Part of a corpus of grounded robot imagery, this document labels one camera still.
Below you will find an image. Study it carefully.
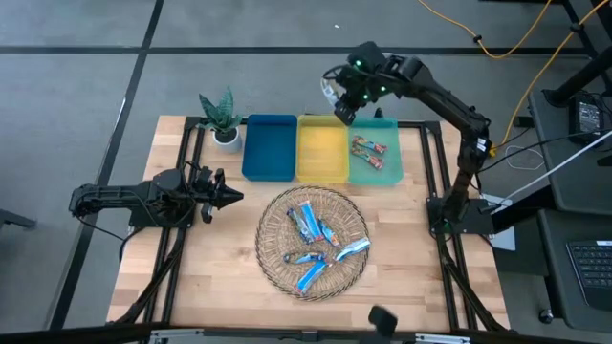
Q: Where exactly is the yellow plastic bin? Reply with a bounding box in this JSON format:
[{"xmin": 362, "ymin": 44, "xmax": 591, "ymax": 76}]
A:
[{"xmin": 295, "ymin": 113, "xmax": 351, "ymax": 185}]

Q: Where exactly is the white cable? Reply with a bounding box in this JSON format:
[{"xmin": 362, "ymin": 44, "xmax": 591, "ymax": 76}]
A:
[{"xmin": 480, "ymin": 141, "xmax": 612, "ymax": 211}]

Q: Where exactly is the red orange granola bar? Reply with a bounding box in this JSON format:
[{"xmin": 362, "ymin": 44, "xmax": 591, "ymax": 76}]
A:
[
  {"xmin": 352, "ymin": 135, "xmax": 389, "ymax": 155},
  {"xmin": 319, "ymin": 75, "xmax": 342, "ymax": 110},
  {"xmin": 350, "ymin": 146, "xmax": 385, "ymax": 171}
]

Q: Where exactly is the teal plastic bin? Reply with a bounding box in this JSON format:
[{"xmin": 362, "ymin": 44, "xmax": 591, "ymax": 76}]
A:
[{"xmin": 347, "ymin": 117, "xmax": 404, "ymax": 186}]

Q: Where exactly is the black power supply unit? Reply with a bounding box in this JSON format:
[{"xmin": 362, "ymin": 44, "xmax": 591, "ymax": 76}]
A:
[{"xmin": 568, "ymin": 93, "xmax": 606, "ymax": 144}]

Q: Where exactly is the white plant pot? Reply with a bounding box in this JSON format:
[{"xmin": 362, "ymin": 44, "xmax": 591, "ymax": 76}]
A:
[{"xmin": 211, "ymin": 126, "xmax": 244, "ymax": 155}]

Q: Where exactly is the green snake plant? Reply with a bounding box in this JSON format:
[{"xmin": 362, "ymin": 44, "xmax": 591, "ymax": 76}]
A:
[{"xmin": 198, "ymin": 85, "xmax": 244, "ymax": 135}]

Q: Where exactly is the blue plastic bin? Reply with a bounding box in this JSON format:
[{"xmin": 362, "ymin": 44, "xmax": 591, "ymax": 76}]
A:
[{"xmin": 241, "ymin": 113, "xmax": 298, "ymax": 183}]

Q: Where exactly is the black side desk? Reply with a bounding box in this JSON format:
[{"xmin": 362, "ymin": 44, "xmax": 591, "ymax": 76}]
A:
[{"xmin": 525, "ymin": 88, "xmax": 612, "ymax": 335}]

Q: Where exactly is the black foreground device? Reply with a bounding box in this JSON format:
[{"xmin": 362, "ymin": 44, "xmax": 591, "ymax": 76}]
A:
[{"xmin": 366, "ymin": 305, "xmax": 400, "ymax": 338}]

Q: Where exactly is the black keyboard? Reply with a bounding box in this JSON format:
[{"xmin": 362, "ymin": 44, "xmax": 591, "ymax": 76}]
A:
[{"xmin": 566, "ymin": 240, "xmax": 612, "ymax": 312}]

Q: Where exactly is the dark green granola bar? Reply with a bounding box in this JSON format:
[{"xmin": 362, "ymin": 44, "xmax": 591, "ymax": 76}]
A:
[{"xmin": 285, "ymin": 207, "xmax": 311, "ymax": 244}]

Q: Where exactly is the yellow extension cable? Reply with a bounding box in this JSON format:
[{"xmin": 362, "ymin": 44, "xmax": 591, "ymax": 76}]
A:
[
  {"xmin": 416, "ymin": 0, "xmax": 554, "ymax": 61},
  {"xmin": 492, "ymin": 0, "xmax": 612, "ymax": 150}
]

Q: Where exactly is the black aluminium table frame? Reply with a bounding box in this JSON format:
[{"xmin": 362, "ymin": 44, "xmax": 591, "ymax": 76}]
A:
[{"xmin": 107, "ymin": 114, "xmax": 511, "ymax": 344}]

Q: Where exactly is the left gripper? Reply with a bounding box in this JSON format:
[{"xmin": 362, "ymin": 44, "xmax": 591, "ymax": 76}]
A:
[{"xmin": 193, "ymin": 165, "xmax": 245, "ymax": 211}]

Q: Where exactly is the round woven placemat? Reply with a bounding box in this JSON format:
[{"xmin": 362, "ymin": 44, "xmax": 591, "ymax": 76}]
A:
[{"xmin": 254, "ymin": 184, "xmax": 371, "ymax": 303}]

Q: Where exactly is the black stand leg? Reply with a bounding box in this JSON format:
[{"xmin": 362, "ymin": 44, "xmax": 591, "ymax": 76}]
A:
[{"xmin": 0, "ymin": 208, "xmax": 38, "ymax": 230}]

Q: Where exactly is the black support pole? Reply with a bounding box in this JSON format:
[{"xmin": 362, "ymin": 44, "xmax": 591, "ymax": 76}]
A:
[{"xmin": 544, "ymin": 47, "xmax": 612, "ymax": 109}]

